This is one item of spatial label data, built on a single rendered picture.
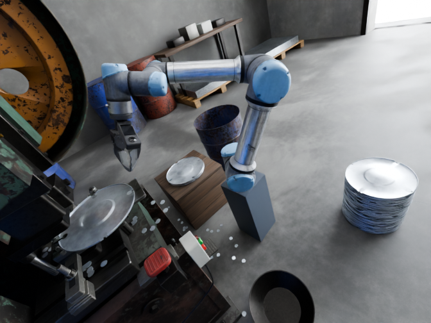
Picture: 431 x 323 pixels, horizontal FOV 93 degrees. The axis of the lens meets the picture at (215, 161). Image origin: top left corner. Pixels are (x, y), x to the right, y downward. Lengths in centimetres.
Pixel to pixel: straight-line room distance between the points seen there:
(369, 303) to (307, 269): 27
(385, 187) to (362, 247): 35
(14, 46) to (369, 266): 179
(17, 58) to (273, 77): 92
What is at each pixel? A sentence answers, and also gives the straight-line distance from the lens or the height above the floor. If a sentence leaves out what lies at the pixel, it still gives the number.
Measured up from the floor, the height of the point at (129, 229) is 67.
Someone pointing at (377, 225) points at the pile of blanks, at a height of 8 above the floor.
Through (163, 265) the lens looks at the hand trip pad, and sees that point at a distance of 62.
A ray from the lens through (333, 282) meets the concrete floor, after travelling 133.
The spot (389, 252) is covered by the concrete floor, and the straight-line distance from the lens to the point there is 145.
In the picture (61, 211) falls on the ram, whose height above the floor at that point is 91.
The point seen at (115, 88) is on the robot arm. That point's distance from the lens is 73.
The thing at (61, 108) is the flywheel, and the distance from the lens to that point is 108.
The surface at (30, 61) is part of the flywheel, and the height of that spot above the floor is 128.
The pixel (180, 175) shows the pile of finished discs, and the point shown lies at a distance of 149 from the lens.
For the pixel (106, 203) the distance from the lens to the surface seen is 89.
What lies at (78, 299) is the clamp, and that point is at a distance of 78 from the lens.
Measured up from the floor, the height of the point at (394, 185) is 31.
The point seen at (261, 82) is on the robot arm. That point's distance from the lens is 67.
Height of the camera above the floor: 124
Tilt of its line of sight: 36 degrees down
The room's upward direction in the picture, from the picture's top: 22 degrees counter-clockwise
